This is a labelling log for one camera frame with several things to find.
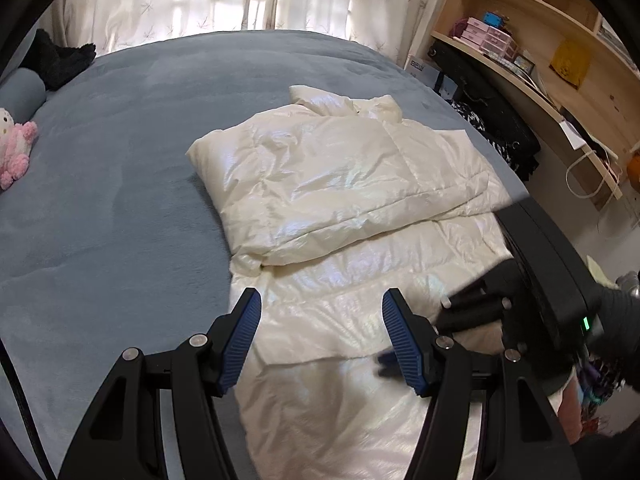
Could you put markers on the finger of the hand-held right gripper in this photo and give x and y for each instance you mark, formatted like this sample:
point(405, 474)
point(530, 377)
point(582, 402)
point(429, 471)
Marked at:
point(475, 307)
point(387, 362)

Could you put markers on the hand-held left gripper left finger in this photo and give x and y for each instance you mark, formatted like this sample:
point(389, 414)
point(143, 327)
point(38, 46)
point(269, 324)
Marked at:
point(240, 345)

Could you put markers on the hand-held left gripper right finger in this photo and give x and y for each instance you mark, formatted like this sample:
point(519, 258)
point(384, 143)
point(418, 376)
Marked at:
point(405, 345)

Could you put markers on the white shiny puffer jacket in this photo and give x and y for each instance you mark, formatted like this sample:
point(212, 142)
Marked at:
point(325, 200)

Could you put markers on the person's right hand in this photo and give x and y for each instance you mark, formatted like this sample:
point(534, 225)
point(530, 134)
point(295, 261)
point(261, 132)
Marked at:
point(620, 325)

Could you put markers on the colourful patterned cloth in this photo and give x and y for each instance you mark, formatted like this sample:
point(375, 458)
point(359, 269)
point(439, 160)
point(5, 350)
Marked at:
point(597, 382)

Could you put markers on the orange round object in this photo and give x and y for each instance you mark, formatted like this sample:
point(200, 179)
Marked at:
point(634, 170)

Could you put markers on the white paper note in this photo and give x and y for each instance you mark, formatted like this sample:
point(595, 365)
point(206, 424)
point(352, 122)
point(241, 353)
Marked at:
point(572, 132)

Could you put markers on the black and white patterned cloth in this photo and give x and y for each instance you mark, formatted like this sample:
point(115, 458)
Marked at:
point(475, 120)

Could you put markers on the black bag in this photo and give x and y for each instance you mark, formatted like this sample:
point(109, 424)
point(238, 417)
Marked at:
point(490, 105)

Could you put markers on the blue plush bed blanket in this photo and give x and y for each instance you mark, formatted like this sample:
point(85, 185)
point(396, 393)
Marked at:
point(125, 185)

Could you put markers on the row of picture cards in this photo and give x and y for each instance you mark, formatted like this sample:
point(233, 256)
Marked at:
point(522, 64)

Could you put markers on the yellow paper sheet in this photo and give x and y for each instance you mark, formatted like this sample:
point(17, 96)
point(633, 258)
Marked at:
point(570, 62)

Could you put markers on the white cardboard box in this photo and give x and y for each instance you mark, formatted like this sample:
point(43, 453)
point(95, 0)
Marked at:
point(422, 71)

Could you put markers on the stack of pink drawer boxes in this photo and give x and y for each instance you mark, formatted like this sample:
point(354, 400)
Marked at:
point(490, 37)

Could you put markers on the wooden shelf unit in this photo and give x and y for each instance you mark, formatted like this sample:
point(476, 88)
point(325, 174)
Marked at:
point(550, 15)

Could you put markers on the small blue box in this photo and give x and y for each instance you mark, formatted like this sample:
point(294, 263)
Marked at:
point(492, 20)

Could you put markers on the white and pink plush toy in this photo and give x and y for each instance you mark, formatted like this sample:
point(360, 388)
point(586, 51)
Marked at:
point(15, 145)

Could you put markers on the blue rolled blanket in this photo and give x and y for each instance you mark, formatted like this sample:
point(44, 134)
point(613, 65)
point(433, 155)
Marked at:
point(22, 92)

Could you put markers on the black fluffy cloth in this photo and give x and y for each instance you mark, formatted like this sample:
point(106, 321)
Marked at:
point(55, 60)

